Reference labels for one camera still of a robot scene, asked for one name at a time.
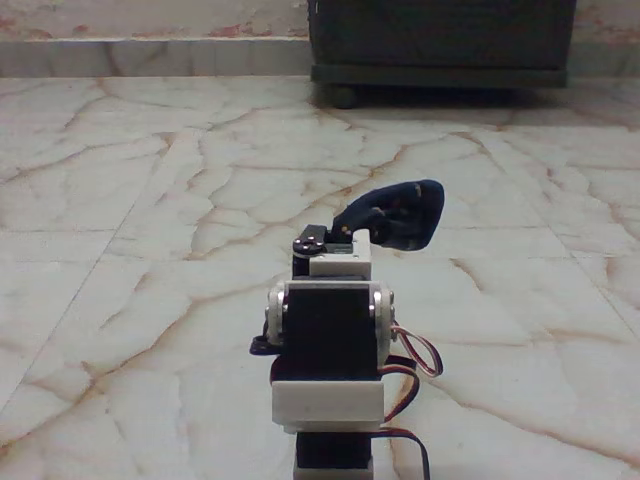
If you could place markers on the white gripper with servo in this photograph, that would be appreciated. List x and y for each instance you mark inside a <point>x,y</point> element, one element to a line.
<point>340,264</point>

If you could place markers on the dark blue patterned sock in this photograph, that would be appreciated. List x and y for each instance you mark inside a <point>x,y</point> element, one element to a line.
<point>405,215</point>

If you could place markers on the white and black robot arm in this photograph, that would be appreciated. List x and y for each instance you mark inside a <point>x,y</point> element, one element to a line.
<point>325,330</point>

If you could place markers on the black caster wheel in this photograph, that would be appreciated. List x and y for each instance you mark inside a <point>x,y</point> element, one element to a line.
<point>345,97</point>

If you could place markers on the dark wooden cabinet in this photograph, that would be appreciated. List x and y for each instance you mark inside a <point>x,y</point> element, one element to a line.
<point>440,35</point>

